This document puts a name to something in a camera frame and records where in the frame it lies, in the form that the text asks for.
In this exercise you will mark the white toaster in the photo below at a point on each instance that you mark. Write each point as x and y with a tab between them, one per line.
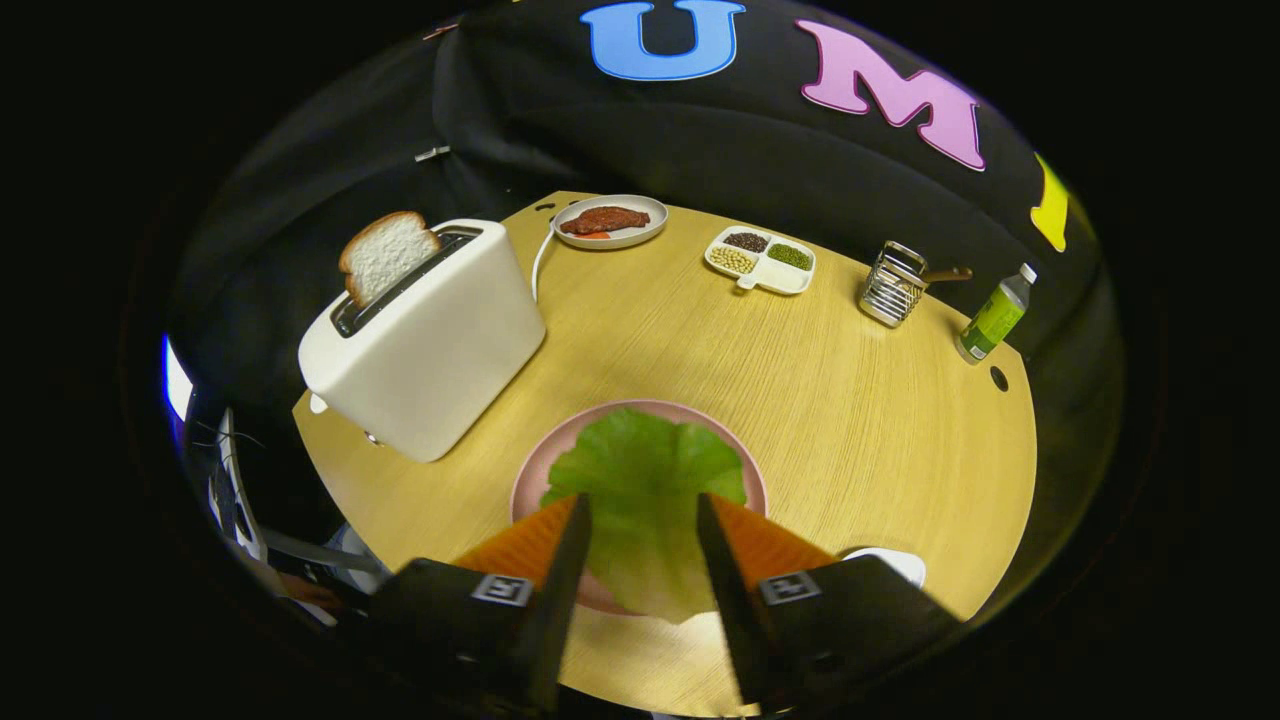
430	350

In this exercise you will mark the pink round plate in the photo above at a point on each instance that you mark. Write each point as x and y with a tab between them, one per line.
545	465

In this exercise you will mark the white bread slice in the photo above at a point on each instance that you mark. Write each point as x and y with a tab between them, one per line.
385	255

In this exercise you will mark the round white plate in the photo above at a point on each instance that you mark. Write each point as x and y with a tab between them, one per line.
645	229

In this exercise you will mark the square white plate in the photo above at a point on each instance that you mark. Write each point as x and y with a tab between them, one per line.
895	562

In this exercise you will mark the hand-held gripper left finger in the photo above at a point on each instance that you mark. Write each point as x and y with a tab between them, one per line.
560	610

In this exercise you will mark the green label plastic bottle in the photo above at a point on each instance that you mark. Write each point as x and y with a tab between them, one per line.
992	320

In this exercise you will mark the pink cloth clip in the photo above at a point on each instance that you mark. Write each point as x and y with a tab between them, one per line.
440	31

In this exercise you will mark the black backdrop cloth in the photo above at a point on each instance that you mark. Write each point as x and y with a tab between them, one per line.
700	150

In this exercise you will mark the green lettuce leaf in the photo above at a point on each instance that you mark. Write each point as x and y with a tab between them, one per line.
645	500

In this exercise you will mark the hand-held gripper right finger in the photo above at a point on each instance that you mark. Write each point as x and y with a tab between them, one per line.
740	620

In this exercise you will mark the white cloth clip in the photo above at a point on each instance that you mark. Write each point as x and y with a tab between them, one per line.
432	153

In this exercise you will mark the white metal frame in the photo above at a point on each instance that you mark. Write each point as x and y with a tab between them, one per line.
225	480

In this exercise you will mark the white divided dish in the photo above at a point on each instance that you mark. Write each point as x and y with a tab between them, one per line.
785	278

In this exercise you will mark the dark brown beans pile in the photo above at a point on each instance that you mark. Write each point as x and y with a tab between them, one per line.
746	241

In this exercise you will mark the green beans pile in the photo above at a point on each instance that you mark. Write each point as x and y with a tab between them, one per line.
789	256

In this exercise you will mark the yellow beans pile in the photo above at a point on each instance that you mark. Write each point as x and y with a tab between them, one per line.
732	260

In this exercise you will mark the brown meat slice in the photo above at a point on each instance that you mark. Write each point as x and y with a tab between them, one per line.
605	220

